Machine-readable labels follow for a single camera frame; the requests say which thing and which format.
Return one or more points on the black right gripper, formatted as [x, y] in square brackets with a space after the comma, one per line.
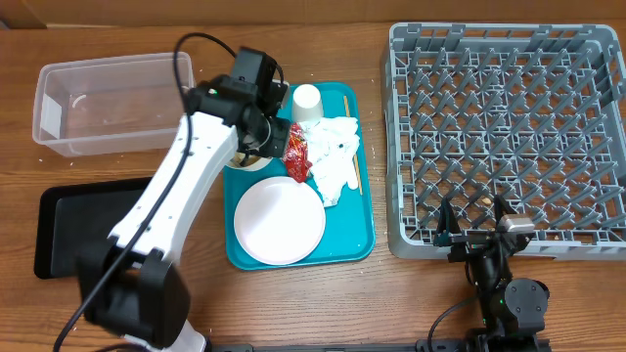
[466, 242]

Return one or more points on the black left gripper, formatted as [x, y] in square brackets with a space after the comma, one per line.
[276, 145]

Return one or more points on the cream bowl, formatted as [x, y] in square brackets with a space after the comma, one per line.
[249, 163]

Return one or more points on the red snack wrapper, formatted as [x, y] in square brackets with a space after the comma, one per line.
[295, 157]

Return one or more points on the white napkin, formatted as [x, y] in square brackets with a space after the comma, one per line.
[332, 144]

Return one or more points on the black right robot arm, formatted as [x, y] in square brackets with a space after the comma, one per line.
[513, 310]

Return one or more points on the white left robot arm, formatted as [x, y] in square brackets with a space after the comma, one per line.
[129, 281]

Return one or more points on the grey dishwasher rack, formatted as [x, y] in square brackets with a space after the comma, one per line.
[532, 112]

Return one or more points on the white cup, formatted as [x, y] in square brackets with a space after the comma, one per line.
[307, 104]

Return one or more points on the white plate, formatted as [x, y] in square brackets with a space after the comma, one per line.
[279, 221]

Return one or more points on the wooden chopstick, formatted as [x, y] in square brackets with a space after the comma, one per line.
[355, 157]

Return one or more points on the teal serving tray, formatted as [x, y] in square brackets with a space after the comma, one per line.
[350, 233]

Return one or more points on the clear plastic bin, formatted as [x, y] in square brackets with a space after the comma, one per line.
[110, 105]

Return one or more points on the black tray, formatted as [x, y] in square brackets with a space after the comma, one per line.
[74, 215]

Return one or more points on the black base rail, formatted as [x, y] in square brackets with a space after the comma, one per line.
[332, 348]

